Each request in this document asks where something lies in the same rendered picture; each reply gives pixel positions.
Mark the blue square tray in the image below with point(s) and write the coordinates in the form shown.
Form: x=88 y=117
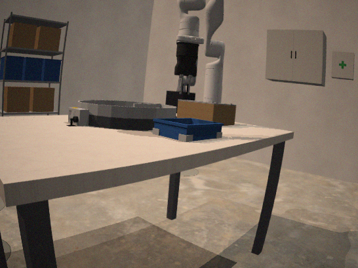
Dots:
x=187 y=129

